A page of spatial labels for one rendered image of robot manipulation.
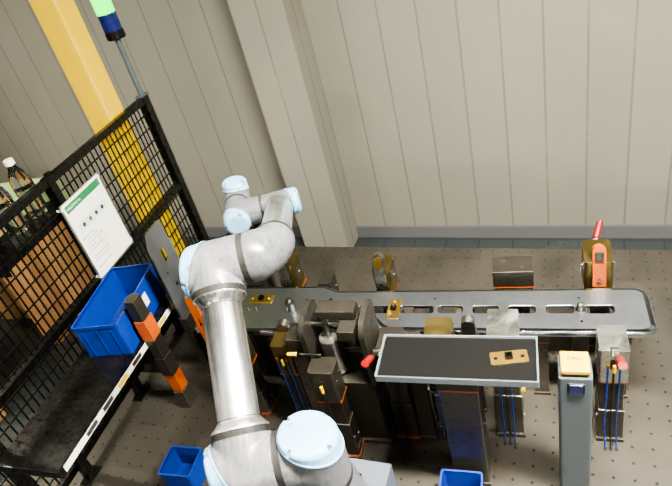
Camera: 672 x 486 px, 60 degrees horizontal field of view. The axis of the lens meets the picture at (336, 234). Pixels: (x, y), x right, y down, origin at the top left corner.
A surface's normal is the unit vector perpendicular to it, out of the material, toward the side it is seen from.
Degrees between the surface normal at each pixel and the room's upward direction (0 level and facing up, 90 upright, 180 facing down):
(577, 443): 90
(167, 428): 0
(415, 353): 0
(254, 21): 90
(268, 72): 90
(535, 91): 90
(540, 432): 0
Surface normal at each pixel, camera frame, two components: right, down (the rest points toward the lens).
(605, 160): -0.30, 0.59
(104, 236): 0.95, -0.04
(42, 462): -0.22, -0.80
